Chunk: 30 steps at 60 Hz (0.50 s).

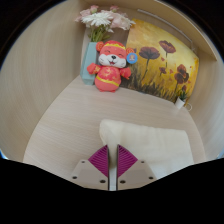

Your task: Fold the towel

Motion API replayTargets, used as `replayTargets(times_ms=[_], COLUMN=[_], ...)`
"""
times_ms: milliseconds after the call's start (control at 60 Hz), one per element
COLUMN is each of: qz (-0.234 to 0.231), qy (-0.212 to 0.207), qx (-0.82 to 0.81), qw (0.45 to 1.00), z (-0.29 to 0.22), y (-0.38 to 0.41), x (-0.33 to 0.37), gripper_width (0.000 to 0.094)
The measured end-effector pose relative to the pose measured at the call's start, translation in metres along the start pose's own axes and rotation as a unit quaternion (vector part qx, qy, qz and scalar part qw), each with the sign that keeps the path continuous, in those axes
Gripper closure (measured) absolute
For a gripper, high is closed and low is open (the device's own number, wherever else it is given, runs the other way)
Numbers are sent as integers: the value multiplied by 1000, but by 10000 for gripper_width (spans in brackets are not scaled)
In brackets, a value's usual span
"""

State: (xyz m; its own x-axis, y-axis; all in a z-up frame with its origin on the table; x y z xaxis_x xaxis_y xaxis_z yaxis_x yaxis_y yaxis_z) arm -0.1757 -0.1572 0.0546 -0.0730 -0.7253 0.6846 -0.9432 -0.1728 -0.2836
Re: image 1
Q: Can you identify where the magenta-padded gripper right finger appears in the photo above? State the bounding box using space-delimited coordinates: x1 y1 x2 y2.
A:
116 144 158 192

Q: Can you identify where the yellow poppy flower painting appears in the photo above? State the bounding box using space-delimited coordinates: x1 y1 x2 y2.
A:
120 18 200 103

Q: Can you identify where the teal ceramic vase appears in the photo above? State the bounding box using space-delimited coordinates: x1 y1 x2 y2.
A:
80 41 100 86

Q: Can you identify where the small plant in white pot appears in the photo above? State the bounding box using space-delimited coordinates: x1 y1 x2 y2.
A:
173 89 189 110

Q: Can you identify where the light wooden wall shelf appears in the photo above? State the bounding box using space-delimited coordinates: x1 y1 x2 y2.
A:
79 0 219 63

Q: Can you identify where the pink and white flower bouquet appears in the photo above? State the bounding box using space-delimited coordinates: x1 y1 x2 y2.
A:
74 4 137 43

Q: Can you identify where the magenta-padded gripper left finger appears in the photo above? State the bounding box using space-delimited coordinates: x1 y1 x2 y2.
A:
69 144 110 192

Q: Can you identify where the white light bar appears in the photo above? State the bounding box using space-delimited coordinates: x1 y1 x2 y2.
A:
137 8 195 45

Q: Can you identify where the cream white towel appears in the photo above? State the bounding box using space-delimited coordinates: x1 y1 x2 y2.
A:
98 119 195 192

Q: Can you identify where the red plush mouse toy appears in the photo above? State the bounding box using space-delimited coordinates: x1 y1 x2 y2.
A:
86 40 138 93

